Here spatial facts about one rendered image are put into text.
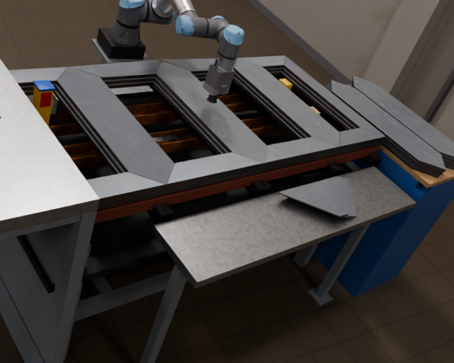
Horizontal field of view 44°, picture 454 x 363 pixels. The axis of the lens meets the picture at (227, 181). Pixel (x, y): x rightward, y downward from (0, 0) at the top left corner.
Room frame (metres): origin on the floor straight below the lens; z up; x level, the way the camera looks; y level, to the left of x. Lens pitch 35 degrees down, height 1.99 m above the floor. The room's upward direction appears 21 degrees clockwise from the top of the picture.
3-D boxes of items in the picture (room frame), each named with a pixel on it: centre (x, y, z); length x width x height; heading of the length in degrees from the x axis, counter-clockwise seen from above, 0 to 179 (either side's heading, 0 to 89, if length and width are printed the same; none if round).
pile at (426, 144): (2.64, -0.67, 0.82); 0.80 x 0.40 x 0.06; 50
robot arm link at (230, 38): (2.03, 0.18, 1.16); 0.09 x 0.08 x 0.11; 36
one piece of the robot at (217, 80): (2.01, 0.17, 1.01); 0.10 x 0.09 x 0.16; 52
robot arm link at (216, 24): (2.09, 0.25, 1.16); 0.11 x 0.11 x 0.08; 36
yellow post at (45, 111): (1.70, 0.74, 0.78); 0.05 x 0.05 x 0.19; 50
